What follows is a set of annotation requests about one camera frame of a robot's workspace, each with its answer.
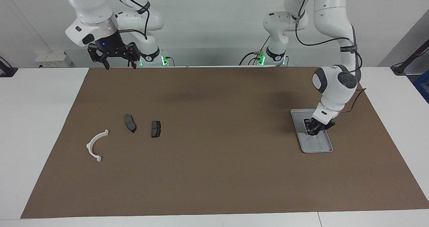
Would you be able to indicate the brown table mat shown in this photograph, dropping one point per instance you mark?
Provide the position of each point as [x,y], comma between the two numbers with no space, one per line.
[218,170]

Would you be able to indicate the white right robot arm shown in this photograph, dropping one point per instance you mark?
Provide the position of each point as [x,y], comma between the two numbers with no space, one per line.
[87,6]

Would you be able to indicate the white curved plastic bracket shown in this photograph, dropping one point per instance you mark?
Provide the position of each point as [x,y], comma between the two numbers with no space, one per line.
[89,146]

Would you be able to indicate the black clamp stand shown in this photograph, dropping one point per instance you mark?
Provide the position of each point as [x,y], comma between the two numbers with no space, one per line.
[402,67]
[8,71]

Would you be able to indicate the dark rectangular brake pad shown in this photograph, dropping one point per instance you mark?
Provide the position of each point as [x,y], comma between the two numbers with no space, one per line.
[156,129]

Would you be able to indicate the dark curved brake pad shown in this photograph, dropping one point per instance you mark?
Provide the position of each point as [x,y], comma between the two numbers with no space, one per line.
[130,123]

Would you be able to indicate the silver metal tray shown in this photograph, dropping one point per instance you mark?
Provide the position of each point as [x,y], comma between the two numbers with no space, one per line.
[318,146]

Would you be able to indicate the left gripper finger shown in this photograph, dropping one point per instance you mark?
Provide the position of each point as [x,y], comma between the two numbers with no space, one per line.
[309,128]
[318,131]

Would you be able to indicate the blue crate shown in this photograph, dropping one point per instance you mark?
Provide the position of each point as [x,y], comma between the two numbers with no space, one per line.
[423,86]

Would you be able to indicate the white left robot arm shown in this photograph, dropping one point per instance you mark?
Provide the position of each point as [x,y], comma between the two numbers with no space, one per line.
[328,12]

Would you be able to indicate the white box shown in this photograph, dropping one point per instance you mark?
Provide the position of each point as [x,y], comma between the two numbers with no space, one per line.
[50,59]

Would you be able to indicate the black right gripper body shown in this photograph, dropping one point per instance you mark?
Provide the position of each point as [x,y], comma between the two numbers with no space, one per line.
[110,46]

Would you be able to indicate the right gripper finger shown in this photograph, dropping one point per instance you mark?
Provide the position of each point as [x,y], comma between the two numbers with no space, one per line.
[134,63]
[106,65]

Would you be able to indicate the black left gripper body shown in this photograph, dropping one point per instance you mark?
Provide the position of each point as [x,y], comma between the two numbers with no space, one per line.
[321,125]

